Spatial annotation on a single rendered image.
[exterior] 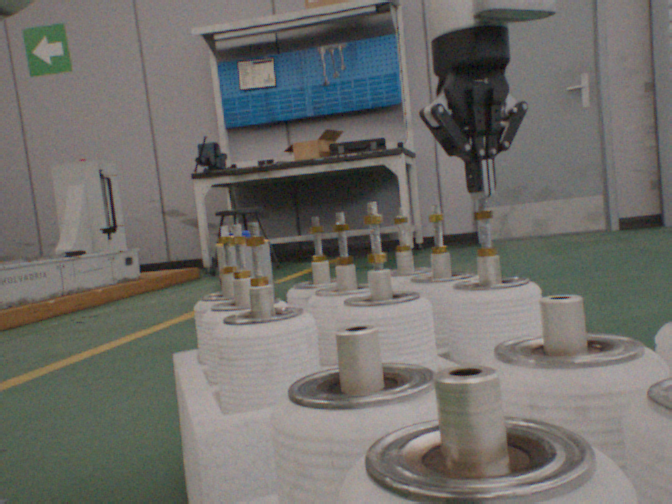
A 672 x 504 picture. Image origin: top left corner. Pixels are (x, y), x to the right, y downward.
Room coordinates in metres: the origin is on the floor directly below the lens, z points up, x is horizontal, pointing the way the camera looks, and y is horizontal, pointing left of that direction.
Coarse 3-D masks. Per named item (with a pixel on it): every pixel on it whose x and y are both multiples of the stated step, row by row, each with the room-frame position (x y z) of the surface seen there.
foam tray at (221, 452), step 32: (192, 352) 0.92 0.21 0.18; (448, 352) 0.76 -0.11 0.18; (192, 384) 0.73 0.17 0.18; (192, 416) 0.61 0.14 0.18; (224, 416) 0.59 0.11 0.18; (256, 416) 0.58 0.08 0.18; (192, 448) 0.61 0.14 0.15; (224, 448) 0.57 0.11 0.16; (256, 448) 0.57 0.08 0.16; (192, 480) 0.69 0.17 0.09; (224, 480) 0.57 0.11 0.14; (256, 480) 0.57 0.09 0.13
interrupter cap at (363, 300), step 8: (360, 296) 0.71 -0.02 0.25; (368, 296) 0.71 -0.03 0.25; (392, 296) 0.70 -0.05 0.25; (400, 296) 0.69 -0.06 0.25; (408, 296) 0.67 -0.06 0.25; (416, 296) 0.67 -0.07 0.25; (344, 304) 0.68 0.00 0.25; (352, 304) 0.66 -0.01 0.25; (360, 304) 0.66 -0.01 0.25; (368, 304) 0.65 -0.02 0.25; (376, 304) 0.65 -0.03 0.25; (384, 304) 0.65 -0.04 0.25
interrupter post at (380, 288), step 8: (368, 272) 0.68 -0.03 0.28; (376, 272) 0.68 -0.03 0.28; (384, 272) 0.68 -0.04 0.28; (368, 280) 0.69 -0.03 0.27; (376, 280) 0.68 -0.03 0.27; (384, 280) 0.68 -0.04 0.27; (376, 288) 0.68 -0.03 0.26; (384, 288) 0.68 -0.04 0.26; (376, 296) 0.68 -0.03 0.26; (384, 296) 0.68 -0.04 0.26
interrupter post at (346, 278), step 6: (336, 270) 0.80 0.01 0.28; (342, 270) 0.79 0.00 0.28; (348, 270) 0.79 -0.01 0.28; (354, 270) 0.80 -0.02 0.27; (342, 276) 0.79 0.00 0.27; (348, 276) 0.79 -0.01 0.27; (354, 276) 0.79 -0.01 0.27; (342, 282) 0.79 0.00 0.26; (348, 282) 0.79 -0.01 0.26; (354, 282) 0.79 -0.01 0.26; (342, 288) 0.79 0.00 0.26; (348, 288) 0.79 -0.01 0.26; (354, 288) 0.79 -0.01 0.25
